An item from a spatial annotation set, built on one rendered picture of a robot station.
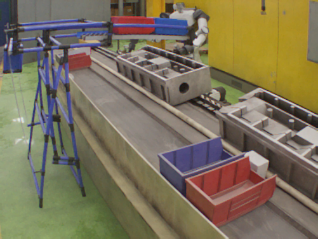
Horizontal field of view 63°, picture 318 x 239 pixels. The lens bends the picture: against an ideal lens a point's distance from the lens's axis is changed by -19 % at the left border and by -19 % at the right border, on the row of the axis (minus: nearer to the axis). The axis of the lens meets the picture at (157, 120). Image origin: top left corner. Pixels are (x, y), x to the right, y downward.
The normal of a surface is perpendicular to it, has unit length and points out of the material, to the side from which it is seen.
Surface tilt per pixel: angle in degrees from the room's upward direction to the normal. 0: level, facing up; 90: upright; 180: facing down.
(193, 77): 90
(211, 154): 88
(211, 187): 88
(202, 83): 90
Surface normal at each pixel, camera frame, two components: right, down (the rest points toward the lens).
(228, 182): 0.46, 0.32
